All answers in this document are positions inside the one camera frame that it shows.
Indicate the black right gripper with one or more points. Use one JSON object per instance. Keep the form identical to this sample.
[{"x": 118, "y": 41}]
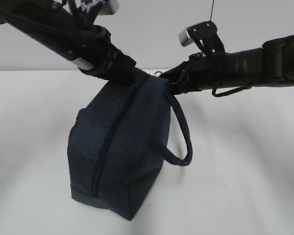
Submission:
[{"x": 195, "y": 75}]

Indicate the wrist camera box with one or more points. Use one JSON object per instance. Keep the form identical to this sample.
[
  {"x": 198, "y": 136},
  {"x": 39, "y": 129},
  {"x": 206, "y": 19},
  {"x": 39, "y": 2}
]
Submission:
[
  {"x": 204, "y": 35},
  {"x": 100, "y": 7}
]

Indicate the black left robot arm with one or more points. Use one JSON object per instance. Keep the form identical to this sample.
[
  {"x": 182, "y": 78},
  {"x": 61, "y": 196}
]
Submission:
[{"x": 68, "y": 30}]

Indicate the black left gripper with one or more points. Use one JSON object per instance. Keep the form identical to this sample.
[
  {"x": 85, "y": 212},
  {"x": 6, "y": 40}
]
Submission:
[{"x": 98, "y": 57}]

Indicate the dark blue fabric lunch bag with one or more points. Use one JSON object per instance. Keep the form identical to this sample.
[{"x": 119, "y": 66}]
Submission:
[{"x": 120, "y": 141}]

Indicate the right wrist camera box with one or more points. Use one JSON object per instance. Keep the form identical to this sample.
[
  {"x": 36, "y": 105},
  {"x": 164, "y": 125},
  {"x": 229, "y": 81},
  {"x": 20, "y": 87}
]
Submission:
[{"x": 204, "y": 35}]

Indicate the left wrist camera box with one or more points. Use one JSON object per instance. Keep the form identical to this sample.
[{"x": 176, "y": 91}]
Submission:
[{"x": 100, "y": 7}]

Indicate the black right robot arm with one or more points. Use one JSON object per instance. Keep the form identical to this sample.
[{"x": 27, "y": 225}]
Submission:
[{"x": 271, "y": 65}]

